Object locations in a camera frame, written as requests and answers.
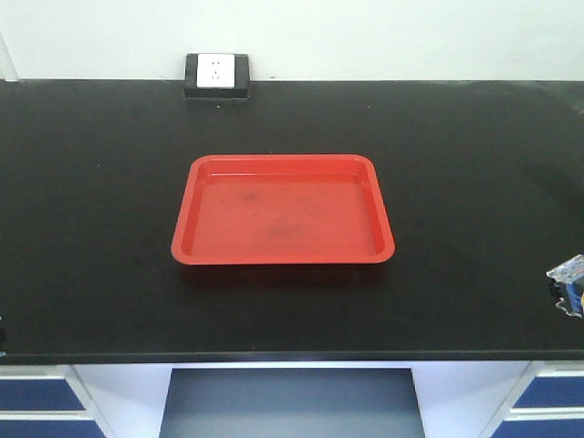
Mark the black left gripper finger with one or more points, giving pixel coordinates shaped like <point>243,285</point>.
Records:
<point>2,337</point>

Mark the yellow mushroom push button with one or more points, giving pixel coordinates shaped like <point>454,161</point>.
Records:
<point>566,286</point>

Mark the blue under-bench cabinet left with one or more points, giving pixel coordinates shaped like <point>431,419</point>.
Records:
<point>48,401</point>

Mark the blue under-bench cabinet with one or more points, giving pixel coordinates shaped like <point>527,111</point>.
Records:
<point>546,401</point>
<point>48,401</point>

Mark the red plastic tray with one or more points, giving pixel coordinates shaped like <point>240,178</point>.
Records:
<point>282,209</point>

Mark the white socket in black housing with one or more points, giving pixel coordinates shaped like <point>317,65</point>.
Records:
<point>217,76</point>

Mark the blue under-bench cabinet right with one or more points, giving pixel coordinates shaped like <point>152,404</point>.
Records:
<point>546,401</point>

